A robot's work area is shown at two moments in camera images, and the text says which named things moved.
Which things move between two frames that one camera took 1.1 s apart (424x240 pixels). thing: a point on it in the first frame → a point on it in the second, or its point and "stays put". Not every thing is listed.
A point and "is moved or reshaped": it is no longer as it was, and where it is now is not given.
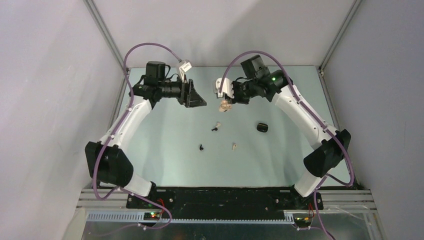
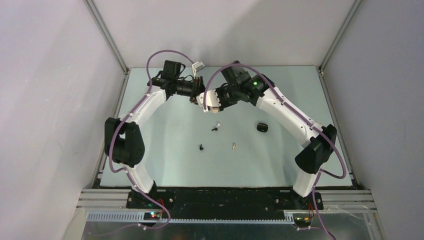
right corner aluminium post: (339, 35) stays put
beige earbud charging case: (225, 106) is moved or reshaped
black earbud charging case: (262, 127) stays put
